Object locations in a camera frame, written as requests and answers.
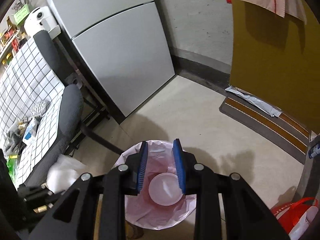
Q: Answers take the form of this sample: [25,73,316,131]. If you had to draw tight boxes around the red white plastic bag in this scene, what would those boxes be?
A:
[271,197,319,239]

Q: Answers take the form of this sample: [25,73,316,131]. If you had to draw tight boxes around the white kitchen appliance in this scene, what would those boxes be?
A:
[24,6,61,40]

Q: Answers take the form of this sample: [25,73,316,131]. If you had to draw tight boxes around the white checkered cloth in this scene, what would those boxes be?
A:
[1,38,65,187]

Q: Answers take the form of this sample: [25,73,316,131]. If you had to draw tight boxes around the yellow door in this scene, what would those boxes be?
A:
[230,0,319,133]

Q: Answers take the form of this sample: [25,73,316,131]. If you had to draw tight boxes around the brown striped door mat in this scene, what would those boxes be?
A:
[219,94,310,164]

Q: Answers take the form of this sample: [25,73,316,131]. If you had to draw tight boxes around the grey refrigerator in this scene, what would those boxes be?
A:
[47,0,175,116]

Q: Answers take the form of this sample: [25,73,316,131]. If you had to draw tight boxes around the grey towel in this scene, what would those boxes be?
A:
[4,123,26,157]

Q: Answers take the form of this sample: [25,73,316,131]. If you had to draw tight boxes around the white blue milk carton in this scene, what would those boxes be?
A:
[22,117,40,146]

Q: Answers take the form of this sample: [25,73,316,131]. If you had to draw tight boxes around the pink lined trash bin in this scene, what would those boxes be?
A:
[125,140,196,230]

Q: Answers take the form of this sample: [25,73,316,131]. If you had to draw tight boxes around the green tea bottle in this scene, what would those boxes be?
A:
[7,155,19,183]

